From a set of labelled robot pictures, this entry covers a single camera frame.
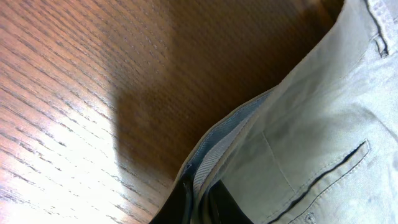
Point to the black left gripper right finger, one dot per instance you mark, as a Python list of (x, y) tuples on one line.
[(222, 207)]

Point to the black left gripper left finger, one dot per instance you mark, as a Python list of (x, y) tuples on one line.
[(177, 209)]

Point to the light green shorts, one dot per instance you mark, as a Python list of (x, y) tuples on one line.
[(321, 146)]

